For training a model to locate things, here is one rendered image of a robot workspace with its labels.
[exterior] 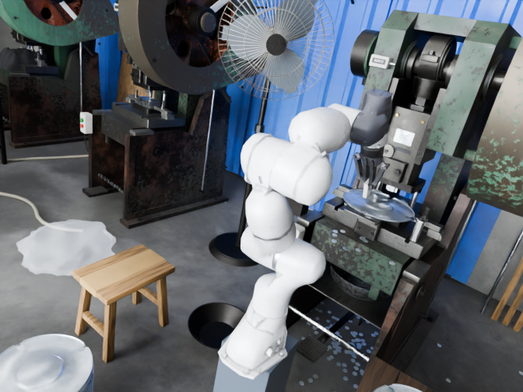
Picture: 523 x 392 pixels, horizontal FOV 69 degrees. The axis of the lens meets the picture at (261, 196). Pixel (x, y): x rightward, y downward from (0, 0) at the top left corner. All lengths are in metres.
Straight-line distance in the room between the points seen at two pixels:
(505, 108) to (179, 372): 1.49
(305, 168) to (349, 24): 2.35
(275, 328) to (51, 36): 3.21
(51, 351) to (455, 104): 1.56
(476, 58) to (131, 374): 1.71
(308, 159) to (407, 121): 0.84
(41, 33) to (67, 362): 2.89
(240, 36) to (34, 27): 2.12
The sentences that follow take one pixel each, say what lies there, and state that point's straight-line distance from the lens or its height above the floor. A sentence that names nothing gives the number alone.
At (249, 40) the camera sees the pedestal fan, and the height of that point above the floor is 1.29.
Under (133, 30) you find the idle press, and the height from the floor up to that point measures 1.23.
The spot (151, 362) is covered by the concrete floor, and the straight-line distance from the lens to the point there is 1.80.
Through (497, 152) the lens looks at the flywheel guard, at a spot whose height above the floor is 1.15.
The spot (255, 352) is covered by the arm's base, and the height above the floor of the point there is 0.51.
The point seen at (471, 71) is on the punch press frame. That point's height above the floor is 1.34.
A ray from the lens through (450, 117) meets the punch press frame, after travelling 1.49.
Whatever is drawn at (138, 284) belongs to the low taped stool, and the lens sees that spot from 1.65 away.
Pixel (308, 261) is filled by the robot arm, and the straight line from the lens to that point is 1.02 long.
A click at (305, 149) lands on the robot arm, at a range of 0.81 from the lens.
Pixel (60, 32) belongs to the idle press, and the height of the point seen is 1.03.
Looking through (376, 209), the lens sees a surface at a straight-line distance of 1.56.
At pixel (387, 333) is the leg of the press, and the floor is 0.38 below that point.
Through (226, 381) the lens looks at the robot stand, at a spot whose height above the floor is 0.31.
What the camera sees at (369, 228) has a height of 0.69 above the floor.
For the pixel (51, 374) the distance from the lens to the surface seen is 1.40.
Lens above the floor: 1.34
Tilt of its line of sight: 23 degrees down
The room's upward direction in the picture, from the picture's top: 11 degrees clockwise
